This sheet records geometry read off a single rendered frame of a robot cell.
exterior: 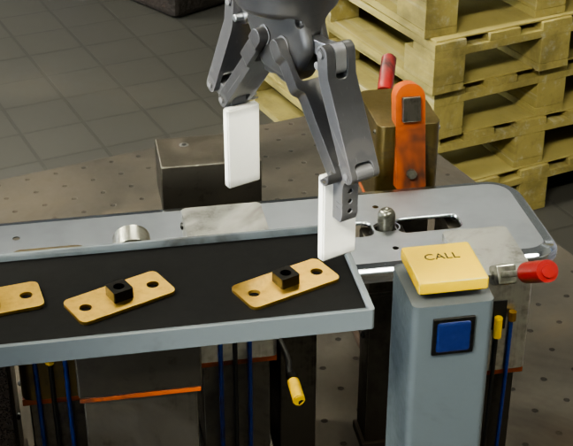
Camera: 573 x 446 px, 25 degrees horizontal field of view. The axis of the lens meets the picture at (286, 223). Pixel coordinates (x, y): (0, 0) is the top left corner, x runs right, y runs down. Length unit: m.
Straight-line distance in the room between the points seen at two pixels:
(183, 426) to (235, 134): 0.25
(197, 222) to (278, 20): 0.35
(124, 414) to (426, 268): 0.28
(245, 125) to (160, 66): 3.43
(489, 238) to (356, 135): 0.45
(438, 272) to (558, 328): 0.79
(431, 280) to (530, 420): 0.64
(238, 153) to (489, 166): 2.48
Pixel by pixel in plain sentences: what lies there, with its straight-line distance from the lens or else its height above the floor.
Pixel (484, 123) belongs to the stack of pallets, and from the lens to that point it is 3.41.
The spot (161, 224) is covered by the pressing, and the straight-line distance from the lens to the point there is 1.46.
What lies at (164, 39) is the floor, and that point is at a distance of 4.69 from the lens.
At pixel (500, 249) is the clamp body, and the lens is 1.30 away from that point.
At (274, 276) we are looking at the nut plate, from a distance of 1.04.
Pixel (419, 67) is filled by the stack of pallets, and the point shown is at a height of 0.47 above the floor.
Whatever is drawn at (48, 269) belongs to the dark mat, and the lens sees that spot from 1.08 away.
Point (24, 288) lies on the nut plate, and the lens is 1.06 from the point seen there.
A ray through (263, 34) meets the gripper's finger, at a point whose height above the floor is 1.38.
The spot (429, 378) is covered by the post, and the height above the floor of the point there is 1.07.
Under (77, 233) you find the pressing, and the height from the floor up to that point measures 1.00.
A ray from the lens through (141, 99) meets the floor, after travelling 4.22.
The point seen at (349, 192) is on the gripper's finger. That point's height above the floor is 1.28.
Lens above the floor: 1.72
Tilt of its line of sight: 30 degrees down
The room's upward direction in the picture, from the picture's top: straight up
